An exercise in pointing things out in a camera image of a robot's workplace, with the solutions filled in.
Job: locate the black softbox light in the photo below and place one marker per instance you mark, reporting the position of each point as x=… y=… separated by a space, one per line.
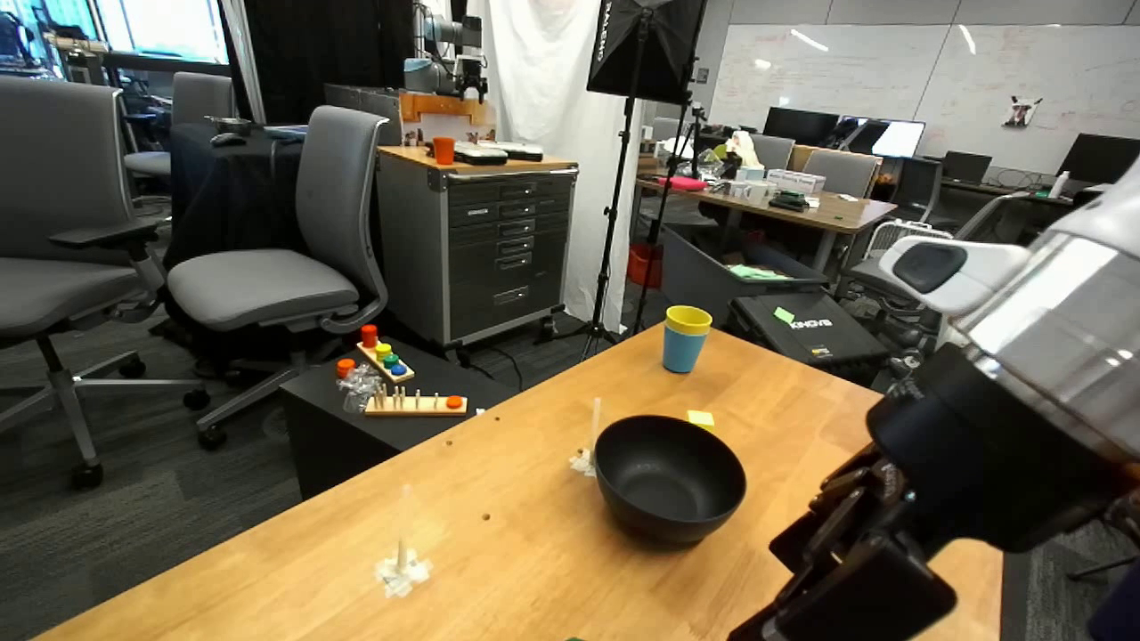
x=647 y=48

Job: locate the blue cup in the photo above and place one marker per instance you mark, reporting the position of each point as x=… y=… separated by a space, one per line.
x=682 y=351

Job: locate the black low box table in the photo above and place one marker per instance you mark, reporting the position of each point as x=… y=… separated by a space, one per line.
x=333 y=440

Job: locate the orange mug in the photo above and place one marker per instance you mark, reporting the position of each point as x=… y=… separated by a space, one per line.
x=442 y=150

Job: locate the clear plastic stand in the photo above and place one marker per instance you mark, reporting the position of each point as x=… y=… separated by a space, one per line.
x=405 y=568
x=583 y=458

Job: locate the black bowl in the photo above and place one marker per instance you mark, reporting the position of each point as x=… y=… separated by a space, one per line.
x=664 y=479

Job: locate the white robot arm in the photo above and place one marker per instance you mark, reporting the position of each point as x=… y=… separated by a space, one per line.
x=1015 y=428

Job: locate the yellow cube block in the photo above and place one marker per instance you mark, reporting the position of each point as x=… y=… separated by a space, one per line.
x=703 y=419

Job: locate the grey office chair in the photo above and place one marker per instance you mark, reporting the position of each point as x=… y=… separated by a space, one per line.
x=72 y=247
x=328 y=282

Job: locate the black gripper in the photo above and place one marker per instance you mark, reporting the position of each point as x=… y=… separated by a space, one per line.
x=857 y=559

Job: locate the grey drawer cabinet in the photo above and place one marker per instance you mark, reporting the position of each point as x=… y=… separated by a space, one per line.
x=470 y=251

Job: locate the yellow cup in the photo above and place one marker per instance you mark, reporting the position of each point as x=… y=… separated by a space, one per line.
x=688 y=317

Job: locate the grey office chair far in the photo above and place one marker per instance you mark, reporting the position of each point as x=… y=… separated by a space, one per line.
x=72 y=247

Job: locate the wooden toy block tray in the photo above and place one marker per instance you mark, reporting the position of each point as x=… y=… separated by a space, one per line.
x=416 y=407

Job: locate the clear plastic stand far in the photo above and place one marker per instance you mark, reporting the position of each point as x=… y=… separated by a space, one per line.
x=583 y=458

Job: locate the colourful stacking toy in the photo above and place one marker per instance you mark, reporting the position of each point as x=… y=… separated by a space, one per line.
x=382 y=353

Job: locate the grey office chair near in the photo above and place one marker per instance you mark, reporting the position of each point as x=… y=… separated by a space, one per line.
x=328 y=282

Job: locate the clear plastic stand near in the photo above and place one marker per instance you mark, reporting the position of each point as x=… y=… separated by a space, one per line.
x=405 y=568

